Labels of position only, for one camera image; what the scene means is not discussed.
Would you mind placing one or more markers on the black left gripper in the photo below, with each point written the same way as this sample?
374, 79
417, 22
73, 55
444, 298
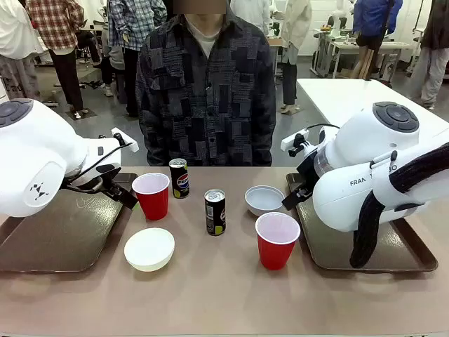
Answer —
108, 186

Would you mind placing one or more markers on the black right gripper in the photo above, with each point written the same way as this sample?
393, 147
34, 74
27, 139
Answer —
305, 194

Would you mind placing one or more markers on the red plastic cup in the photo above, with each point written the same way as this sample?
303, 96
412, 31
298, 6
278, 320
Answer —
275, 251
152, 203

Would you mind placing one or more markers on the white bowl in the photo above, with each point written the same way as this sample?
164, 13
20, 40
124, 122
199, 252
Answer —
149, 251
263, 201

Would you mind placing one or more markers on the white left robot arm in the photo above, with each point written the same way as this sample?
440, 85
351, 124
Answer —
35, 158

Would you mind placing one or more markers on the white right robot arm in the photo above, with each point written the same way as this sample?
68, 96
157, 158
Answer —
350, 196

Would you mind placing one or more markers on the black Pepsi can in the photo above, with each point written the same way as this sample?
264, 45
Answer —
214, 214
179, 182

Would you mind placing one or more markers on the brown plastic tray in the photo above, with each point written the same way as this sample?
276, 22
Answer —
326, 245
70, 238

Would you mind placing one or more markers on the white table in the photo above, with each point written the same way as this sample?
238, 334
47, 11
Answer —
333, 98

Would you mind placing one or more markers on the person in dark patchwork shirt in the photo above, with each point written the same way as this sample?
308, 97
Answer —
207, 105

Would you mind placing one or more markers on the white background desk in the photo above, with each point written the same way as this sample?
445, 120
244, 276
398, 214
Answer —
350, 47

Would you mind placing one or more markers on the person in cream jacket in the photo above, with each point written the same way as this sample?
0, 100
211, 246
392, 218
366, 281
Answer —
294, 35

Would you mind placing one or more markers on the person in blue plaid shirt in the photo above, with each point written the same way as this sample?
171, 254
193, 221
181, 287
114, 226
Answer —
129, 24

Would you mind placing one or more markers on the person in red plaid shirt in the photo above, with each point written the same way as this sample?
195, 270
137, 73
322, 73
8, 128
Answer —
56, 28

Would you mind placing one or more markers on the person in white clothes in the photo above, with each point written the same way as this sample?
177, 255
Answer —
14, 42

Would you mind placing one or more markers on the person in grey trousers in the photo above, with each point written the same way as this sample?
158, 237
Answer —
435, 63

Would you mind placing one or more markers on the person in blue jacket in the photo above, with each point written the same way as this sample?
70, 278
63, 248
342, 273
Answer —
375, 17

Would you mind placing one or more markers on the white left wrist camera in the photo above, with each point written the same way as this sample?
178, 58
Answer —
125, 141

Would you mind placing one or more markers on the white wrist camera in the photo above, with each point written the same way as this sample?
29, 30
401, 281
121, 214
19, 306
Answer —
125, 141
294, 141

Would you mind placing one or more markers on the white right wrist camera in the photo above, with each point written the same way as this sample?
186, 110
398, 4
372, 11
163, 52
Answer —
294, 141

